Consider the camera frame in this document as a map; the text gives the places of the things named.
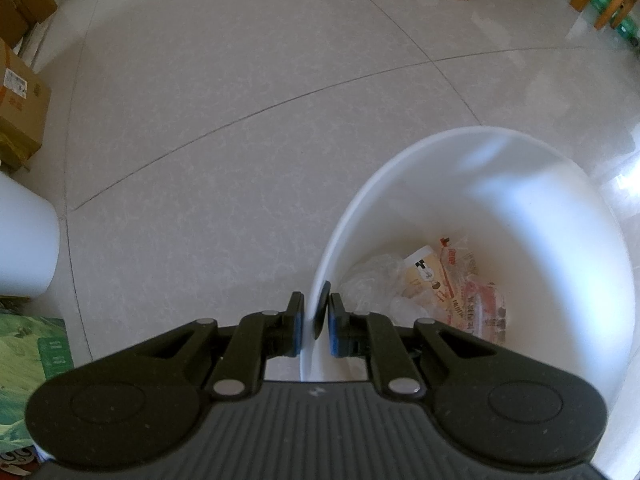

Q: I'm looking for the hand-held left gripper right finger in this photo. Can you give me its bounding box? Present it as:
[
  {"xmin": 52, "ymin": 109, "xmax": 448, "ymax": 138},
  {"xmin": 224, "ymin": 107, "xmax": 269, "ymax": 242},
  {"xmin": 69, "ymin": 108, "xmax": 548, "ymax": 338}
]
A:
[{"xmin": 325, "ymin": 292, "xmax": 507, "ymax": 400}]

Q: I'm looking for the green printed box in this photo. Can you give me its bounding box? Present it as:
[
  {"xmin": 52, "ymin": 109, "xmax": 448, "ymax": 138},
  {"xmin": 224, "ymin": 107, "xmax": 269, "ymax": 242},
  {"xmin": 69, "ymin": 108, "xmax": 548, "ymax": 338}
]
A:
[{"xmin": 0, "ymin": 305, "xmax": 76, "ymax": 461}]

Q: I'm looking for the clear red-printed plastic wrapper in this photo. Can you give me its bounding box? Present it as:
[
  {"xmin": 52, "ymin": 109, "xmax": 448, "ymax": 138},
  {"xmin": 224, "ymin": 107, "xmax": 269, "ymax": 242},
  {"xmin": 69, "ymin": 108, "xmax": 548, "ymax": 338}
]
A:
[{"xmin": 436, "ymin": 234, "xmax": 507, "ymax": 347}]

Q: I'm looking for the cardboard box with white label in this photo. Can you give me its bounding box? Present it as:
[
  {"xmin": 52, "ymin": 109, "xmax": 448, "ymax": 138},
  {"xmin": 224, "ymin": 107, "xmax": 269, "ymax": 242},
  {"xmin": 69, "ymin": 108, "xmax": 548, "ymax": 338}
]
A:
[{"xmin": 0, "ymin": 39, "xmax": 53, "ymax": 171}]

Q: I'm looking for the white tissue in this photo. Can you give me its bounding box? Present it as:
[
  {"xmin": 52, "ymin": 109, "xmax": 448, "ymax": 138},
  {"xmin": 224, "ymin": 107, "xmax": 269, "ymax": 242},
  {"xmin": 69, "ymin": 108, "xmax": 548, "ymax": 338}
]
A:
[{"xmin": 390, "ymin": 294, "xmax": 434, "ymax": 324}]

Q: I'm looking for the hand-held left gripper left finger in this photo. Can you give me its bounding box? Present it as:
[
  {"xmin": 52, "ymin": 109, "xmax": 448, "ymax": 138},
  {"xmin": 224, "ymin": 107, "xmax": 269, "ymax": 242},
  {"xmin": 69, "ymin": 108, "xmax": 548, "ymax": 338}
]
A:
[{"xmin": 95, "ymin": 291, "xmax": 306, "ymax": 402}]

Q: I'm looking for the clear plastic bag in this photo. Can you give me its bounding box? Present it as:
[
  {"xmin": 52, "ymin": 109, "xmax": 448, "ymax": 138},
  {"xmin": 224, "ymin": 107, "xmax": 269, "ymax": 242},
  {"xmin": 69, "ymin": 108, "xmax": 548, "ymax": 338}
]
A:
[{"xmin": 344, "ymin": 255, "xmax": 416, "ymax": 317}]

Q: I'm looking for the white plastic bucket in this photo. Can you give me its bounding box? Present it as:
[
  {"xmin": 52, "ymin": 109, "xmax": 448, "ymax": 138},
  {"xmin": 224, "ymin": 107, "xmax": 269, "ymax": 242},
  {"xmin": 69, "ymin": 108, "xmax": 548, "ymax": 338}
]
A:
[{"xmin": 0, "ymin": 170, "xmax": 61, "ymax": 302}]

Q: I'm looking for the white plastic trash bin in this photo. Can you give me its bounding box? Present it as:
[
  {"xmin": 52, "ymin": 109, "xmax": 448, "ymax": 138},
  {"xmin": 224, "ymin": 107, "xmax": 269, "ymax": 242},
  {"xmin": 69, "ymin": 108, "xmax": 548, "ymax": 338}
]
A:
[{"xmin": 300, "ymin": 126, "xmax": 632, "ymax": 480}]

